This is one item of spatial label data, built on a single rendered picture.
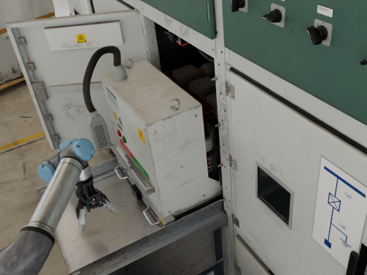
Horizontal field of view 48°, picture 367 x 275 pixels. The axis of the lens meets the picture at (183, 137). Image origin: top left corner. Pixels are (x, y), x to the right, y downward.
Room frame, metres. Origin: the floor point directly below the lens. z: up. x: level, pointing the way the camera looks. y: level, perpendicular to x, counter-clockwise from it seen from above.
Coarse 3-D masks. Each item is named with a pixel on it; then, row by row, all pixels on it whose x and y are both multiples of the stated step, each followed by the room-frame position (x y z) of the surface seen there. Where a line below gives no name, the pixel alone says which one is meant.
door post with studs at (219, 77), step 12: (216, 0) 1.21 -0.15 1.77; (216, 12) 1.22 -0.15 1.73; (216, 24) 1.22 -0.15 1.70; (216, 36) 1.22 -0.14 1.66; (216, 48) 1.23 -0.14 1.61; (216, 60) 1.24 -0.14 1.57; (216, 72) 1.25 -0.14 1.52; (216, 84) 1.25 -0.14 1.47; (216, 96) 1.26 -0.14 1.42; (228, 156) 1.19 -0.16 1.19; (228, 168) 1.20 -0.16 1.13; (228, 180) 1.20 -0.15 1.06; (228, 192) 1.21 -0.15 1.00; (228, 204) 1.21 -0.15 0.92; (228, 216) 1.22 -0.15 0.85; (228, 228) 1.22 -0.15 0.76
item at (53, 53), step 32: (32, 32) 1.88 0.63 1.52; (64, 32) 1.84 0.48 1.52; (96, 32) 1.83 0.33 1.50; (128, 32) 1.84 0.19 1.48; (32, 64) 1.86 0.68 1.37; (64, 64) 1.87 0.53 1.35; (96, 64) 1.86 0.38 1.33; (128, 64) 1.84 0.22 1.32; (32, 96) 1.86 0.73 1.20; (64, 96) 1.88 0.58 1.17; (96, 96) 1.86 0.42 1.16; (64, 128) 1.88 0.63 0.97
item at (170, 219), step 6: (120, 162) 1.59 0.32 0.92; (126, 174) 1.53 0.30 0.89; (132, 180) 1.45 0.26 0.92; (138, 186) 1.39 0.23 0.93; (144, 198) 1.33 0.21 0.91; (150, 204) 1.27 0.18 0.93; (150, 210) 1.28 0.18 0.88; (156, 210) 1.23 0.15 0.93; (156, 216) 1.22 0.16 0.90; (162, 222) 1.16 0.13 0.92; (168, 222) 1.15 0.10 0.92
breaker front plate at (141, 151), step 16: (112, 112) 1.56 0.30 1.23; (128, 112) 1.33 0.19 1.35; (128, 128) 1.38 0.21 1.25; (144, 128) 1.20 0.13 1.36; (128, 144) 1.43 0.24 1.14; (144, 144) 1.23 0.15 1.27; (128, 160) 1.44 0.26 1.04; (144, 160) 1.27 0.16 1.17; (144, 176) 1.31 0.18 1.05; (160, 208) 1.19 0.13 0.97
